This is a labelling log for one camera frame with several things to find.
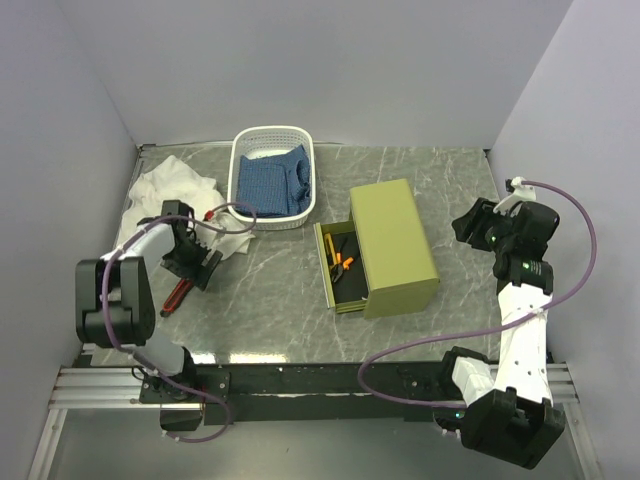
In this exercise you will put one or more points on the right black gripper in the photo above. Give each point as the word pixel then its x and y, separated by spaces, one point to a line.
pixel 476 220

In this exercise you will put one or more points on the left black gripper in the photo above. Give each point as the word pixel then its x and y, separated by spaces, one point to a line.
pixel 196 272

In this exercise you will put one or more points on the olive green metal drawer box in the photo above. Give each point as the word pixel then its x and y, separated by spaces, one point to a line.
pixel 397 259

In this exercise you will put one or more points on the white cloth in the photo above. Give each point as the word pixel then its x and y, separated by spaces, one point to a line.
pixel 175 180

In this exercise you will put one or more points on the orange handled pliers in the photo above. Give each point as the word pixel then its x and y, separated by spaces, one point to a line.
pixel 339 262

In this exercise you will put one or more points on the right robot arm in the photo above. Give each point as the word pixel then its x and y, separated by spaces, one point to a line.
pixel 509 410

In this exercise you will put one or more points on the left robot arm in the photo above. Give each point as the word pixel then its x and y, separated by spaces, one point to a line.
pixel 114 305

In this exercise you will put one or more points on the blue checkered cloth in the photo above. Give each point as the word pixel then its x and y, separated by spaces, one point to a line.
pixel 275 186

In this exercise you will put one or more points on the white plastic perforated basket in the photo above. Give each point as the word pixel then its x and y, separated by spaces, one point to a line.
pixel 264 141

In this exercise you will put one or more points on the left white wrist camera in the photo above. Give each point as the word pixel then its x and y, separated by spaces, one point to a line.
pixel 212 232

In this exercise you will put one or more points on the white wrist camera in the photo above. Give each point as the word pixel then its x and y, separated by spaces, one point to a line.
pixel 212 232
pixel 518 192

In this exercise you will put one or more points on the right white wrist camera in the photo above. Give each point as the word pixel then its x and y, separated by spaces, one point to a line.
pixel 518 192

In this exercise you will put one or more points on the aluminium frame rail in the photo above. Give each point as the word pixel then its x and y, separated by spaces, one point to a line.
pixel 116 389

